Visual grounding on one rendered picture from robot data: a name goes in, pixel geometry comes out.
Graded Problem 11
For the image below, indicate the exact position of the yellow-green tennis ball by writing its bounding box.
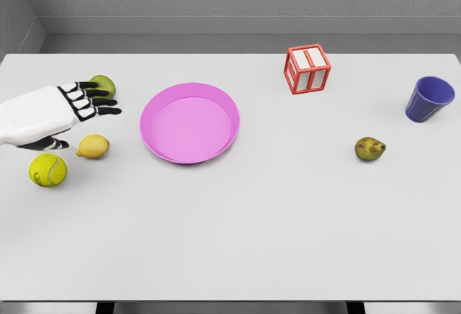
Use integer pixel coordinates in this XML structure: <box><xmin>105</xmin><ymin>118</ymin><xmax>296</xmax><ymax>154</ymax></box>
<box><xmin>28</xmin><ymin>153</ymin><xmax>68</xmax><ymax>189</ymax></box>

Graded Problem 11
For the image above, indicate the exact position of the pink round plate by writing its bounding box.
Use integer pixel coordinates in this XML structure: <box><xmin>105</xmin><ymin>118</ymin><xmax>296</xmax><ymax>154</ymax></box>
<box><xmin>139</xmin><ymin>81</ymin><xmax>241</xmax><ymax>165</ymax></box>

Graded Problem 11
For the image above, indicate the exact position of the yellow lemon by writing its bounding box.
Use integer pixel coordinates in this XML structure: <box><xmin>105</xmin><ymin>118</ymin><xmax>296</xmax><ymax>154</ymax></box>
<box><xmin>76</xmin><ymin>133</ymin><xmax>111</xmax><ymax>160</ymax></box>

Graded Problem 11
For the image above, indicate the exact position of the green-brown pear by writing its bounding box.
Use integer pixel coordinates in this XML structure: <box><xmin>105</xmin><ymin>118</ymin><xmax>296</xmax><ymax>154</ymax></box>
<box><xmin>354</xmin><ymin>136</ymin><xmax>388</xmax><ymax>163</ymax></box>

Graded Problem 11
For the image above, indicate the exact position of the purple ribbed cup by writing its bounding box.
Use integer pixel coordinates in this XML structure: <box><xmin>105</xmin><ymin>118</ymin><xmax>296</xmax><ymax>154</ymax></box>
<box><xmin>405</xmin><ymin>76</ymin><xmax>456</xmax><ymax>124</ymax></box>

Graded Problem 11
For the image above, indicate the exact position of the green apple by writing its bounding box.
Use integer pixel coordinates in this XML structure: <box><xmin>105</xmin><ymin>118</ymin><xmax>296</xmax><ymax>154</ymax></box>
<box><xmin>89</xmin><ymin>74</ymin><xmax>117</xmax><ymax>99</ymax></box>

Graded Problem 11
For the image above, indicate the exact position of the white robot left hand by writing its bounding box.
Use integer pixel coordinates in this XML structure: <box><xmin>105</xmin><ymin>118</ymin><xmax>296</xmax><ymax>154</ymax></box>
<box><xmin>14</xmin><ymin>81</ymin><xmax>122</xmax><ymax>152</ymax></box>

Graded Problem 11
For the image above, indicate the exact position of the red-framed white cube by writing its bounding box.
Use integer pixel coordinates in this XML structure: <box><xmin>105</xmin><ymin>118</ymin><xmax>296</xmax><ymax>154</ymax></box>
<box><xmin>283</xmin><ymin>43</ymin><xmax>332</xmax><ymax>95</ymax></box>

